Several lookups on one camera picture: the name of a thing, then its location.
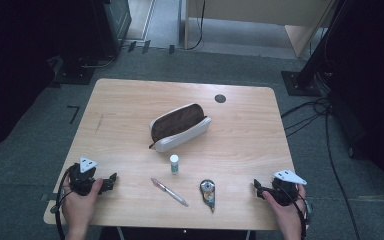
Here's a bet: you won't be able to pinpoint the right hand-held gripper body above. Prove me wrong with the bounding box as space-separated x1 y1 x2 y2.
271 169 308 206

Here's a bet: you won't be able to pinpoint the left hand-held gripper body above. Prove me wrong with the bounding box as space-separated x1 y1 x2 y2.
68 157 99 197

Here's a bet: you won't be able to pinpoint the clear correction tape dispenser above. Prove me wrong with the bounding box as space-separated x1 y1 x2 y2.
199 179 217 214

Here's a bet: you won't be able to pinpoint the clear silver pen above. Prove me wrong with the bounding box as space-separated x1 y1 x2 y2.
150 177 190 208

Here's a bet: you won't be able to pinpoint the white glue stick green label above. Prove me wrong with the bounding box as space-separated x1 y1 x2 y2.
169 154 180 175

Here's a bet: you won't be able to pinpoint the white pencil case brown lining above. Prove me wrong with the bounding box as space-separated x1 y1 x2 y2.
148 102 213 154

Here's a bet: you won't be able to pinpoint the person's right hand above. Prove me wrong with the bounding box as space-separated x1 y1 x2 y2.
262 184 310 232

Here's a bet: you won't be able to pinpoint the person's left hand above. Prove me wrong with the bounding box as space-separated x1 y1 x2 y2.
61 176 105 232

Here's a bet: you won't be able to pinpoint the person's black clothing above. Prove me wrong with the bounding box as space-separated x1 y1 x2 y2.
99 226 257 240

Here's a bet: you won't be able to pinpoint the black metal stand with base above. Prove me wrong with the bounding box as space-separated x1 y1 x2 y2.
281 0 351 98

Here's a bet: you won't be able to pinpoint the dark cabinet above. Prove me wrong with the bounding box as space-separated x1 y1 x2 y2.
91 0 133 58

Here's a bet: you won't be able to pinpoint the light wooden furniture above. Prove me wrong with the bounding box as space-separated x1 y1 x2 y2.
183 0 335 60

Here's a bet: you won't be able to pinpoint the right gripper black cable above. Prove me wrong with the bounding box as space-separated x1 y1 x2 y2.
279 185 308 240

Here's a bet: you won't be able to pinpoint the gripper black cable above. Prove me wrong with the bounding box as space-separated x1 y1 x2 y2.
279 185 308 240
55 165 78 240

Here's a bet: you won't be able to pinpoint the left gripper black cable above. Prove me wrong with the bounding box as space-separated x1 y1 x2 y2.
55 165 78 240

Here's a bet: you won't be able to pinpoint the black floor cables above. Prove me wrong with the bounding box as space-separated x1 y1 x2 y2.
280 97 362 240

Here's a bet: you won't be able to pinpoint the black floor base plate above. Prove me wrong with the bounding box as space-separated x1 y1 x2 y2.
52 54 96 86

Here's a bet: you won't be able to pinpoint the hanging black cable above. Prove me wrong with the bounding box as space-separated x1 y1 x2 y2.
184 0 207 52

